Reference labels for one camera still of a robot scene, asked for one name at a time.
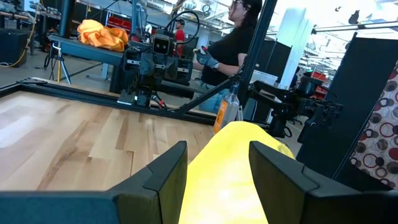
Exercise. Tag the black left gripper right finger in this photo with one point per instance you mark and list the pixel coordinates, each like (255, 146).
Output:
(280, 186)

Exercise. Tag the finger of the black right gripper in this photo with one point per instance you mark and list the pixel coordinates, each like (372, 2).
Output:
(171, 68)
(146, 63)

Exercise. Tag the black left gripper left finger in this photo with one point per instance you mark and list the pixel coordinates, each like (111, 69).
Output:
(158, 186)

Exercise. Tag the yellow microfiber towel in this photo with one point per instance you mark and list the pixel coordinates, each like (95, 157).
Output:
(217, 174)

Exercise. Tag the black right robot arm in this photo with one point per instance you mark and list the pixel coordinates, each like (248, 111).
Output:
(174, 88)

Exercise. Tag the person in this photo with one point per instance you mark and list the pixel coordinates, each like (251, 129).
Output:
(179, 35)
(230, 49)

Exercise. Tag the person's hand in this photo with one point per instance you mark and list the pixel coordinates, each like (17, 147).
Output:
(205, 59)

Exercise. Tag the red storage bins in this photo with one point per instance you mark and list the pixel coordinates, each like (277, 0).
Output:
(119, 22)

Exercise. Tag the orange cloth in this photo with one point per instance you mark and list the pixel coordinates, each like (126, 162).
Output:
(99, 35)

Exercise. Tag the gray side table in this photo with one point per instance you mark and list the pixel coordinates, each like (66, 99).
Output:
(90, 51)

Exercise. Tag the clear bottle orange label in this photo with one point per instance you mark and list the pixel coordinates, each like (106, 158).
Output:
(230, 109)

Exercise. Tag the silver tripod stand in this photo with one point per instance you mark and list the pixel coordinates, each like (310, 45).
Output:
(65, 73)

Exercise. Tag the black upright pole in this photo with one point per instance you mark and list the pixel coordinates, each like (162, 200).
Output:
(66, 17)

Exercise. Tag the circle patterned fabric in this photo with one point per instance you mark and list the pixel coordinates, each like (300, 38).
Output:
(379, 143)

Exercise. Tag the red storage bin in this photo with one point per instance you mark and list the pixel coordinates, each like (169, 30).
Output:
(318, 76)

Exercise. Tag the white column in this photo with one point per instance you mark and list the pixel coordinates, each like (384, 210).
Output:
(295, 40)

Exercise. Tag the black panel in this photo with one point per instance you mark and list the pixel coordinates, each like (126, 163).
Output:
(351, 77)

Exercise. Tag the black box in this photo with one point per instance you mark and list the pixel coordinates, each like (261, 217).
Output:
(14, 46)

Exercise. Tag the cluttered workshop shelf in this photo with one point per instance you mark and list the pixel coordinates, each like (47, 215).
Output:
(15, 14)

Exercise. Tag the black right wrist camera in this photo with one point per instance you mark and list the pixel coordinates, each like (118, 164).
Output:
(161, 45)

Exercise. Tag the round wall clock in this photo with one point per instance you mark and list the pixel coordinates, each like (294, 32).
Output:
(206, 8)

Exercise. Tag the black aluminium table frame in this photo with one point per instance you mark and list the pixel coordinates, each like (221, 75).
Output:
(77, 95)

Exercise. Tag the gray overhead rail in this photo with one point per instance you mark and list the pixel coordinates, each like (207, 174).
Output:
(357, 27)

